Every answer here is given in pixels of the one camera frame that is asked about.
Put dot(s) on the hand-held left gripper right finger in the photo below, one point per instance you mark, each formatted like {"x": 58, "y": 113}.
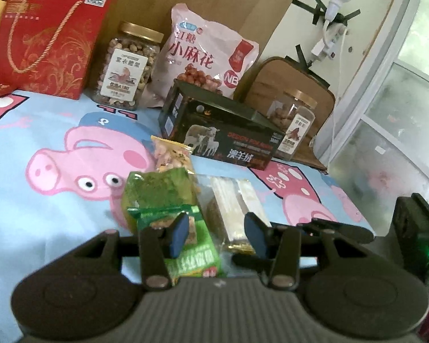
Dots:
{"x": 256, "y": 235}

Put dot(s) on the frosted glass window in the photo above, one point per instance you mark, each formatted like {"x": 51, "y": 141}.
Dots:
{"x": 396, "y": 121}

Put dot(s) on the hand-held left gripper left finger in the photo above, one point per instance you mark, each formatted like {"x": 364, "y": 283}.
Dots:
{"x": 178, "y": 237}

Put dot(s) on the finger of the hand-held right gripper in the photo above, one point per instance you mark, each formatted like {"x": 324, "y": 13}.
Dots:
{"x": 350, "y": 232}

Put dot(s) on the large pink snack bag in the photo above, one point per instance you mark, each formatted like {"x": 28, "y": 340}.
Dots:
{"x": 200, "y": 53}

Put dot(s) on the bright green snack packet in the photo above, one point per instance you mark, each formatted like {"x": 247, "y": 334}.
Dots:
{"x": 196, "y": 253}

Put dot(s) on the cartoon pig printed blanket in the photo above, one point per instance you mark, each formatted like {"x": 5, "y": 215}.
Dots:
{"x": 57, "y": 200}

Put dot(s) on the pecan jar with gold lid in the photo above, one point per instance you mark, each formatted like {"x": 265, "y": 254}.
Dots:
{"x": 296, "y": 128}

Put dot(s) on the dark green snack packet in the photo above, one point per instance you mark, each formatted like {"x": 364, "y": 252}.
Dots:
{"x": 157, "y": 189}

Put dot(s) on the clear bag of cashews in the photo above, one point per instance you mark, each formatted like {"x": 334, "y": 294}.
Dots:
{"x": 228, "y": 203}

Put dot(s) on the orange peanut snack packet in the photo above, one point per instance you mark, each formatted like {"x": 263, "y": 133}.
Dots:
{"x": 171, "y": 157}

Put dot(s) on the black cardboard box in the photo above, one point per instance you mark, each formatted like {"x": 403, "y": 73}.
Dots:
{"x": 228, "y": 139}

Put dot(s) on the cashew jar with gold lid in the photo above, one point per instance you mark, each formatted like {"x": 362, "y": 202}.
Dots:
{"x": 125, "y": 71}

